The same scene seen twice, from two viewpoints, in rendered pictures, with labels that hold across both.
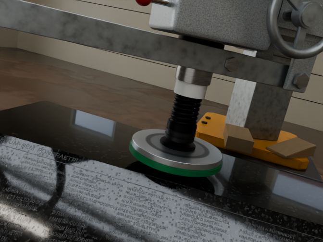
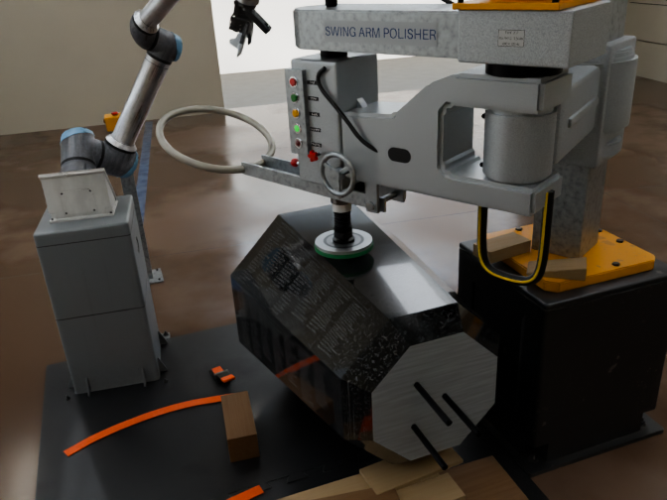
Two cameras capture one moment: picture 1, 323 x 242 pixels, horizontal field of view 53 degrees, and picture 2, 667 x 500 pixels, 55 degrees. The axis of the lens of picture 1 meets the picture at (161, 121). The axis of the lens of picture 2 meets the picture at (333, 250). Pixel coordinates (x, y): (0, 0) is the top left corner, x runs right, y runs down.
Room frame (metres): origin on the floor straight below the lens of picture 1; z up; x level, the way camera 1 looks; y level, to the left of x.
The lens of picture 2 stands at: (-0.48, -1.88, 1.87)
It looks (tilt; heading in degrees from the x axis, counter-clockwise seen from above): 25 degrees down; 58
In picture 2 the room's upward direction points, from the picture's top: 3 degrees counter-clockwise
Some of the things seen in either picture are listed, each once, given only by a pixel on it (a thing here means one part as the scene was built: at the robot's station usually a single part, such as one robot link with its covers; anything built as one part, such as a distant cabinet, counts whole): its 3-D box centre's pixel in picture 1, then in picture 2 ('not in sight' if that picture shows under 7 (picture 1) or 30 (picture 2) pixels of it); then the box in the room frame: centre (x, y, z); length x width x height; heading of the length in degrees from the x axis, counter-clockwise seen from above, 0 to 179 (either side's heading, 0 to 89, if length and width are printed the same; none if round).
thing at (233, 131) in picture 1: (237, 137); (501, 247); (1.26, -0.32, 0.81); 0.20 x 0.10 x 0.05; 174
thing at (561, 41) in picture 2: not in sight; (424, 35); (0.81, -0.38, 1.64); 0.96 x 0.25 x 0.17; 107
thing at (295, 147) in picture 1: (291, 147); (556, 266); (1.29, -0.55, 0.80); 0.20 x 0.10 x 0.05; 127
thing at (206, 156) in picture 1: (177, 147); (343, 241); (0.71, -0.05, 0.90); 0.21 x 0.21 x 0.01
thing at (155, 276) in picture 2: not in sight; (131, 200); (0.49, 2.00, 0.54); 0.20 x 0.20 x 1.09; 76
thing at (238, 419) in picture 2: not in sight; (239, 425); (0.30, 0.21, 0.07); 0.30 x 0.12 x 0.12; 71
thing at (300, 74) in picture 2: not in sight; (299, 112); (0.58, -0.01, 1.40); 0.08 x 0.03 x 0.28; 107
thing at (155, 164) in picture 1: (176, 148); (343, 242); (0.71, -0.05, 0.90); 0.22 x 0.22 x 0.04
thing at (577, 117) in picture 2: not in sight; (564, 100); (1.31, -0.50, 1.39); 0.74 x 0.34 x 0.25; 23
